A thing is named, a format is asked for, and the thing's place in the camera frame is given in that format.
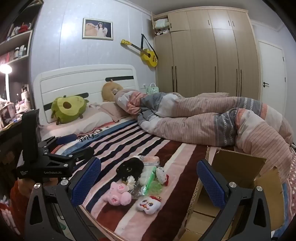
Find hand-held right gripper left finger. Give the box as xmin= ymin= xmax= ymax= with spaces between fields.
xmin=24 ymin=157 xmax=102 ymax=241

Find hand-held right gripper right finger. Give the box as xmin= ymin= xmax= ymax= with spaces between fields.
xmin=196 ymin=159 xmax=271 ymax=241

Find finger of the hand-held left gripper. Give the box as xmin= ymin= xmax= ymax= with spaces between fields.
xmin=44 ymin=146 xmax=95 ymax=165
xmin=38 ymin=134 xmax=77 ymax=151

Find pink plush toy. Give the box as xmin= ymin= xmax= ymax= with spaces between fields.
xmin=103 ymin=181 xmax=132 ymax=207

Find cardboard box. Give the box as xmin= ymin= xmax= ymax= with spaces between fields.
xmin=178 ymin=148 xmax=286 ymax=241

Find black plush toy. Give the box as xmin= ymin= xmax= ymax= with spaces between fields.
xmin=116 ymin=158 xmax=144 ymax=182

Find white red plush toy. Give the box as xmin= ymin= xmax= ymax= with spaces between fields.
xmin=155 ymin=167 xmax=170 ymax=186

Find clear green plastic bag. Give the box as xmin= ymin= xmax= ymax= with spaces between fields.
xmin=129 ymin=162 xmax=162 ymax=198

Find white face plush toy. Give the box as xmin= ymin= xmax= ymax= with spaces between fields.
xmin=135 ymin=196 xmax=162 ymax=212

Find pink soft pouch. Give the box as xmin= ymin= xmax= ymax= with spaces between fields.
xmin=139 ymin=156 xmax=160 ymax=166

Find person's left hand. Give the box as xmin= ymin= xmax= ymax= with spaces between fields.
xmin=17 ymin=177 xmax=58 ymax=200

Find pink white pillow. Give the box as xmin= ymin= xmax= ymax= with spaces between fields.
xmin=40 ymin=109 xmax=116 ymax=137

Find green avocado plush pillow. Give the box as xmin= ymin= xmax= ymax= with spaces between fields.
xmin=51 ymin=95 xmax=89 ymax=125

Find desk clutter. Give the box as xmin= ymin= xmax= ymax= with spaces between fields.
xmin=0 ymin=97 xmax=31 ymax=128

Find striped bed blanket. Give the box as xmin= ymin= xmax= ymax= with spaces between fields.
xmin=40 ymin=118 xmax=210 ymax=241

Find white desk lamp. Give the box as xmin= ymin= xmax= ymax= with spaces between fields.
xmin=0 ymin=64 xmax=13 ymax=102

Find brown bear plush pillow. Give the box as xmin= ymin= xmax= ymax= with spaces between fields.
xmin=102 ymin=79 xmax=124 ymax=102

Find white bed headboard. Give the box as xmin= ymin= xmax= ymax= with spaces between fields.
xmin=33 ymin=64 xmax=139 ymax=126

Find pink grey striped duvet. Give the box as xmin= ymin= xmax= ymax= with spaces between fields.
xmin=115 ymin=89 xmax=294 ymax=167

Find pink polka dot sheet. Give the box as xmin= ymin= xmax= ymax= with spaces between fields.
xmin=283 ymin=151 xmax=296 ymax=232

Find small bottles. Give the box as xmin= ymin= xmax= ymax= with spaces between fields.
xmin=13 ymin=45 xmax=28 ymax=58

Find beige wooden wardrobe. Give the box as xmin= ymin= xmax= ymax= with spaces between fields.
xmin=151 ymin=8 xmax=262 ymax=102

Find white door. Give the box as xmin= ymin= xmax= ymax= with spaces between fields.
xmin=258 ymin=40 xmax=287 ymax=102

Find folded white bedding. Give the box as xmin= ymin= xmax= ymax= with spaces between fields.
xmin=154 ymin=19 xmax=170 ymax=29

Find wall bookshelf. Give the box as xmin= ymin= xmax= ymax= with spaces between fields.
xmin=0 ymin=0 xmax=44 ymax=109

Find framed wall photo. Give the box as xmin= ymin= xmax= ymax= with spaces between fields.
xmin=82 ymin=18 xmax=114 ymax=40

